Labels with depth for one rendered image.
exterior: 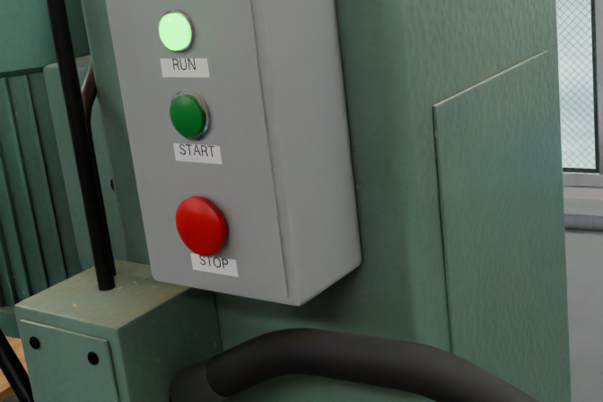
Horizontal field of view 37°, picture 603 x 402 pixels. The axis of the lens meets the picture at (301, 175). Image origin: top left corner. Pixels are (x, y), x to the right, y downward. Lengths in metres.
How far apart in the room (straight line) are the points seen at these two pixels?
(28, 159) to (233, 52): 0.34
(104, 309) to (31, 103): 0.22
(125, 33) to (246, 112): 0.08
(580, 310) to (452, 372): 1.71
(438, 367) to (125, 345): 0.17
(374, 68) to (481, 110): 0.09
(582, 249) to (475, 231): 1.57
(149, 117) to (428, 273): 0.16
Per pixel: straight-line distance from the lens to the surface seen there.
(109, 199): 0.66
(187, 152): 0.45
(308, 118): 0.43
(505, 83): 0.55
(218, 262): 0.46
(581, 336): 2.17
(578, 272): 2.11
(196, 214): 0.44
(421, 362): 0.44
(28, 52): 0.70
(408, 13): 0.45
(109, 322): 0.51
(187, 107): 0.43
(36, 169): 0.72
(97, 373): 0.53
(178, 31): 0.43
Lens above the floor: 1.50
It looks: 16 degrees down
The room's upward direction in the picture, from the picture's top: 7 degrees counter-clockwise
